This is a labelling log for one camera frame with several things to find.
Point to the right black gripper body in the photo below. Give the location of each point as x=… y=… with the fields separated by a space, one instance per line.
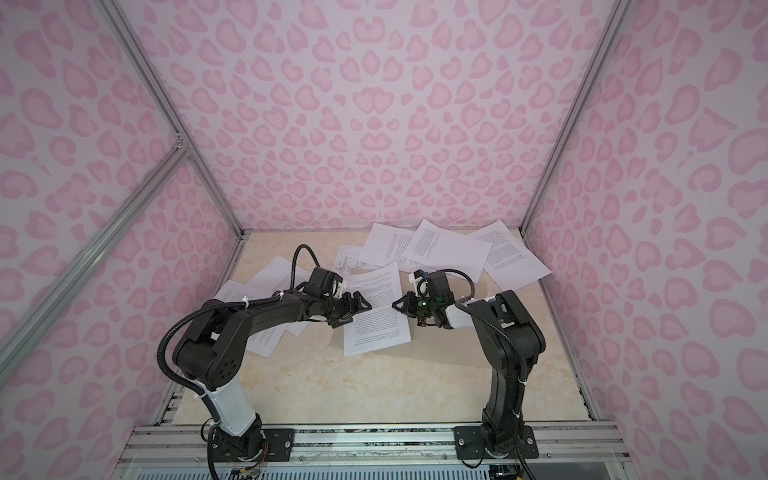
x=431 y=304

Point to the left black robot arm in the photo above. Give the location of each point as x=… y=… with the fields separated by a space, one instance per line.
x=204 y=351

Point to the text sheet centre back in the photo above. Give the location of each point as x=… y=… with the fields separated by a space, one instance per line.
x=385 y=245

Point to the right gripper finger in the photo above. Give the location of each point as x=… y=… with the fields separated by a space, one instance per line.
x=415 y=311
x=408 y=302

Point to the text sheet far left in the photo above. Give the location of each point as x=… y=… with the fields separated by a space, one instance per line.
x=262 y=341

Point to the diagram sheet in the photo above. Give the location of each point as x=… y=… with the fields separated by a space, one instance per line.
x=348 y=260

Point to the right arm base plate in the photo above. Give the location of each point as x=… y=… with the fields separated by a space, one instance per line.
x=474 y=442

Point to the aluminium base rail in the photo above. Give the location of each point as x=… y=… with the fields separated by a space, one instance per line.
x=568 y=450

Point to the right corner aluminium post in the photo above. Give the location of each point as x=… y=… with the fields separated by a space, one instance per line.
x=608 y=40

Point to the left corner aluminium post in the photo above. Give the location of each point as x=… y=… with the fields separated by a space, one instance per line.
x=129 y=42

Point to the diagonal aluminium frame bar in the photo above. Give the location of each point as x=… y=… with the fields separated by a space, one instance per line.
x=39 y=319

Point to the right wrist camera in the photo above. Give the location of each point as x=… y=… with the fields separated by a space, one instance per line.
x=418 y=280

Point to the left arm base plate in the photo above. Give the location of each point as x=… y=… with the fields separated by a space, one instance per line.
x=270 y=445

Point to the text sheet back right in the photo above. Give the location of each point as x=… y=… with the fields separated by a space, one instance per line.
x=509 y=263

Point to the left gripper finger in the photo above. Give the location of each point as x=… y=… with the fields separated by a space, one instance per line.
x=343 y=313
x=355 y=300

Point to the large text sheet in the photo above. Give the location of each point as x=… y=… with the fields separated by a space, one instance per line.
x=382 y=326

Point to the corner aluminium post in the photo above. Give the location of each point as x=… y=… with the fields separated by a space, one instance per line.
x=129 y=42
x=608 y=40

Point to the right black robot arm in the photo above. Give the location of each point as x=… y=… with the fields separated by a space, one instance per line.
x=511 y=342

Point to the beige paper folder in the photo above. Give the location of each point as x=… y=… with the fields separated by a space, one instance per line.
x=429 y=344

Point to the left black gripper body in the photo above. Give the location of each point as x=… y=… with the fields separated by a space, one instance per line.
x=334 y=308

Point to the text sheet back overlapping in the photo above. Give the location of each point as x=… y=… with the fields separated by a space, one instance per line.
x=438 y=248

